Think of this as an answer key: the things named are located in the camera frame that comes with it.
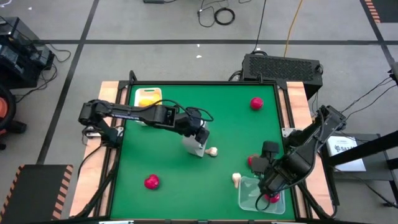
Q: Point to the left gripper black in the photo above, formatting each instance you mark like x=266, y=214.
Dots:
x=189, y=123

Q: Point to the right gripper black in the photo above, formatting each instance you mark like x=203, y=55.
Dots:
x=276, y=179

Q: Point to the white plastic basket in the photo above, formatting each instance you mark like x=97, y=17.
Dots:
x=148, y=92
x=194, y=147

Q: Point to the white garlic bulb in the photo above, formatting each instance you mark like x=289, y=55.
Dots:
x=236, y=180
x=212, y=151

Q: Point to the red apple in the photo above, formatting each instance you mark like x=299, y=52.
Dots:
x=273, y=198
x=151, y=181
x=249, y=160
x=257, y=103

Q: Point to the yellow lemon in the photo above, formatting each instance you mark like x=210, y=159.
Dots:
x=146, y=102

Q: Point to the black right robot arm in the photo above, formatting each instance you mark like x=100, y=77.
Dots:
x=311, y=146

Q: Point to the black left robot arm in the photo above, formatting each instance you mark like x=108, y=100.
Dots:
x=133, y=113

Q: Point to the clear plastic basket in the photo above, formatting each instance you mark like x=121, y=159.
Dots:
x=248, y=202

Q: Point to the white printed paper sheet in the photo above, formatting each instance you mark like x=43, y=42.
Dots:
x=345, y=155

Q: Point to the wooden side board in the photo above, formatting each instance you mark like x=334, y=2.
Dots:
x=107, y=93
x=295, y=88

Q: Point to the black metal beam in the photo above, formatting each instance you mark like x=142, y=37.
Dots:
x=367, y=147

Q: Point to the grey side table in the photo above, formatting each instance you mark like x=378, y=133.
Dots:
x=376, y=172

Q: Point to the black computer case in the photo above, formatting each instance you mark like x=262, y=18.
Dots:
x=280, y=70

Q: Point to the black power strip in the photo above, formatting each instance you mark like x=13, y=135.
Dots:
x=154, y=1

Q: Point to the large black hazard-striped mat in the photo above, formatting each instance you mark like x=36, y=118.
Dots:
x=31, y=193

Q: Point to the black equipment rack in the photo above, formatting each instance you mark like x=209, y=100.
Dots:
x=18, y=59

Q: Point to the small black hazard-striped mat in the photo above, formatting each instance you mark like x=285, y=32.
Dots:
x=387, y=9

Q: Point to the orange and black machine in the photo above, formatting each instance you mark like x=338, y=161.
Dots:
x=3, y=109

